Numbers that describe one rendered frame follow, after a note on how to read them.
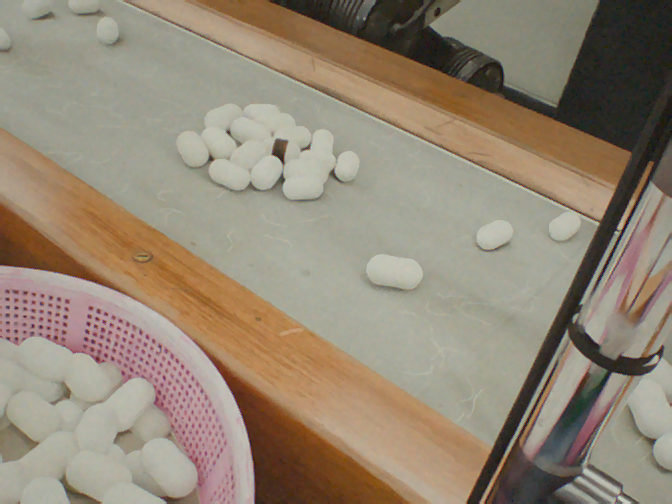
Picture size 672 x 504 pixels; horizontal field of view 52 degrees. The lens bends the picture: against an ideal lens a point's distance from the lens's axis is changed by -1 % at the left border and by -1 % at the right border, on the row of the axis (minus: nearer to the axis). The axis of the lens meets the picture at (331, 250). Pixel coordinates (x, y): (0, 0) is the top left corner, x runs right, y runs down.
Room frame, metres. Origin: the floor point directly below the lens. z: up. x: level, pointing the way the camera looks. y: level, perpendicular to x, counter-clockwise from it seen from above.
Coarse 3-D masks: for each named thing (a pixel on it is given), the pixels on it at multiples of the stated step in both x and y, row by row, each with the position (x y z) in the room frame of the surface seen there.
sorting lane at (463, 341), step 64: (0, 0) 0.73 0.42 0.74; (64, 0) 0.77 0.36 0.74; (0, 64) 0.57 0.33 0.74; (64, 64) 0.60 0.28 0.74; (128, 64) 0.63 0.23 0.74; (192, 64) 0.66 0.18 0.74; (256, 64) 0.69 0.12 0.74; (64, 128) 0.48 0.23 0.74; (128, 128) 0.50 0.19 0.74; (192, 128) 0.52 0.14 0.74; (320, 128) 0.57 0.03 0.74; (384, 128) 0.60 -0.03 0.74; (128, 192) 0.41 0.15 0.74; (192, 192) 0.43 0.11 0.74; (256, 192) 0.44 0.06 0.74; (384, 192) 0.48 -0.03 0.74; (448, 192) 0.50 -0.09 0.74; (512, 192) 0.53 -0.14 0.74; (256, 256) 0.37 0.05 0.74; (320, 256) 0.38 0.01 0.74; (448, 256) 0.41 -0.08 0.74; (512, 256) 0.43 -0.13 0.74; (576, 256) 0.45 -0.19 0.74; (320, 320) 0.32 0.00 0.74; (384, 320) 0.33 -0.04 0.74; (448, 320) 0.34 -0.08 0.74; (512, 320) 0.35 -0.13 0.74; (448, 384) 0.28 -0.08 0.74; (512, 384) 0.29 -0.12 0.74; (640, 448) 0.26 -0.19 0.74
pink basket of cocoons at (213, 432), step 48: (0, 288) 0.27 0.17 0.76; (48, 288) 0.27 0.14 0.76; (96, 288) 0.27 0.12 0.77; (0, 336) 0.26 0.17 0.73; (96, 336) 0.26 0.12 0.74; (144, 336) 0.26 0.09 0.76; (192, 384) 0.23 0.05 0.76; (192, 432) 0.22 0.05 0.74; (240, 432) 0.20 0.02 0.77; (240, 480) 0.18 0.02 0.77
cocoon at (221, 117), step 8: (232, 104) 0.54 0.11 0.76; (208, 112) 0.52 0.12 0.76; (216, 112) 0.52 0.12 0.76; (224, 112) 0.52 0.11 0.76; (232, 112) 0.53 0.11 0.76; (240, 112) 0.54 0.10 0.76; (208, 120) 0.52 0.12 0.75; (216, 120) 0.51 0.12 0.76; (224, 120) 0.52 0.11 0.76; (232, 120) 0.53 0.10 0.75; (224, 128) 0.52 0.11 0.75
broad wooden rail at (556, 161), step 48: (144, 0) 0.80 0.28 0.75; (192, 0) 0.78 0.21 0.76; (240, 0) 0.82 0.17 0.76; (240, 48) 0.71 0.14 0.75; (288, 48) 0.70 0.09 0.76; (336, 48) 0.72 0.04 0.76; (336, 96) 0.65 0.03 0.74; (384, 96) 0.64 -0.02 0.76; (432, 96) 0.64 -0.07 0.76; (480, 96) 0.67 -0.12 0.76; (432, 144) 0.59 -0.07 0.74; (480, 144) 0.58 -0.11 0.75; (528, 144) 0.58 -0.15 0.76; (576, 144) 0.60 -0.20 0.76; (576, 192) 0.53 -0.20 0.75
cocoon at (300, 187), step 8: (296, 176) 0.45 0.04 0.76; (304, 176) 0.45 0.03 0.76; (312, 176) 0.45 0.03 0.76; (288, 184) 0.44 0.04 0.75; (296, 184) 0.44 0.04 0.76; (304, 184) 0.44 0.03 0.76; (312, 184) 0.45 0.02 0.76; (320, 184) 0.45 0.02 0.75; (288, 192) 0.44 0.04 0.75; (296, 192) 0.44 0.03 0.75; (304, 192) 0.44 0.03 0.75; (312, 192) 0.44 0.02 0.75; (320, 192) 0.45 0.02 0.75
